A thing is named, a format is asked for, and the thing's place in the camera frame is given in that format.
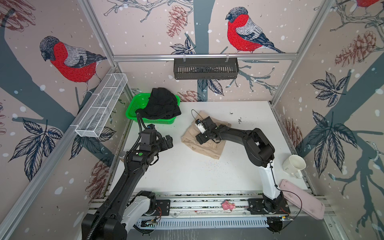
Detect beige drawstring shorts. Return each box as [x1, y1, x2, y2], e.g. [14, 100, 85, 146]
[181, 120, 226, 160]

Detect black shorts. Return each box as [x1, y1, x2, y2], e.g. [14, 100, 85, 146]
[136, 88, 182, 120]

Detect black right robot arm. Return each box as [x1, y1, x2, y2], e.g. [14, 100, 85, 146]
[195, 117, 284, 214]

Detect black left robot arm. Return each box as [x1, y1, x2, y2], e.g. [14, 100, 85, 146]
[82, 113, 173, 240]

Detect small glass jar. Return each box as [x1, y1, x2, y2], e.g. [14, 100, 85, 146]
[119, 151, 126, 162]

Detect green plastic perforated basket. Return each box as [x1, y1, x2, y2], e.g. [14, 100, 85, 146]
[126, 93, 177, 125]

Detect black hanging slotted basket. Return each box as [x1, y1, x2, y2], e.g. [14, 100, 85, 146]
[174, 58, 239, 80]

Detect pink toy figure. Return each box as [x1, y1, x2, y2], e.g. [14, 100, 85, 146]
[221, 200, 236, 212]

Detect white mug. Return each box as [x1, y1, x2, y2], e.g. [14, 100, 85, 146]
[283, 155, 307, 179]

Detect pink cloth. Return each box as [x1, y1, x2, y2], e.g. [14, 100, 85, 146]
[279, 180, 326, 220]

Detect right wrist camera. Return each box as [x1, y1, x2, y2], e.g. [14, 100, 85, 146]
[195, 119, 208, 134]

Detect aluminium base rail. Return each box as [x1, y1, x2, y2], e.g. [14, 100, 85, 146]
[86, 190, 328, 230]

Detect white wire mesh shelf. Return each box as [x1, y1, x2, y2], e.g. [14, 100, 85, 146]
[75, 73, 128, 138]

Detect horizontal aluminium rail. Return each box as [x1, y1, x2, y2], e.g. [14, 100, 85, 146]
[113, 53, 298, 63]

